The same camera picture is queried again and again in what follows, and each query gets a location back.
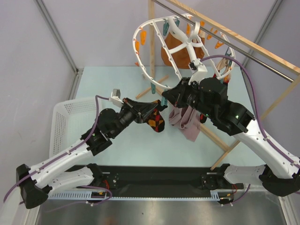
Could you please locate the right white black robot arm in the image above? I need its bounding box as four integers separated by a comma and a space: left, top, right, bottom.
162, 77, 300, 196

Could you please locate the mauve hanging sock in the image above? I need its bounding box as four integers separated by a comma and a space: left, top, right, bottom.
168, 106, 200, 142

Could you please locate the orange brown hanging sock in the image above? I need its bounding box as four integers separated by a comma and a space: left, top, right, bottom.
161, 32, 204, 69

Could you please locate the black argyle sock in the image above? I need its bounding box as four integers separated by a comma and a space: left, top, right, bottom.
146, 100, 167, 133
199, 114, 207, 124

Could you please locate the red beige fox sock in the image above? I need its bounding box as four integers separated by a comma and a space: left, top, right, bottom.
219, 74, 232, 86

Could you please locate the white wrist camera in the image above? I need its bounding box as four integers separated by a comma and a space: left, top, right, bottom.
109, 89, 123, 107
188, 58, 208, 85

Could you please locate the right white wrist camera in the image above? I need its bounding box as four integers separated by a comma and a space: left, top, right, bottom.
188, 58, 208, 85

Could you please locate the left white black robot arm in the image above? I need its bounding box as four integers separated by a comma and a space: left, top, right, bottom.
16, 96, 166, 209

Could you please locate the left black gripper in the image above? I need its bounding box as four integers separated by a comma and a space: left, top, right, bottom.
110, 97, 158, 138

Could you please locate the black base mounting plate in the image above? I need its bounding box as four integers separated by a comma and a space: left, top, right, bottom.
67, 165, 235, 197

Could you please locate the white plastic laundry basket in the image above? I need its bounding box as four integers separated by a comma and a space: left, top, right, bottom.
49, 97, 102, 157

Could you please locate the white round clip hanger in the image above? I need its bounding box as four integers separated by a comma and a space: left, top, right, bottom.
132, 16, 229, 90

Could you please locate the metal hanging rod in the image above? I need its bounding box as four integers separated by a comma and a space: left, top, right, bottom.
154, 0, 294, 83

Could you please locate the white slotted cable duct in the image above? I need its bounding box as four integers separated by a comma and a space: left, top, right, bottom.
46, 190, 223, 201

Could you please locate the wooden drying rack frame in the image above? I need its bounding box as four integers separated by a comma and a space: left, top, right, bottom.
132, 0, 300, 178

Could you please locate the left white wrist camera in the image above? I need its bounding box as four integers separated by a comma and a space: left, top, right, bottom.
109, 89, 123, 107

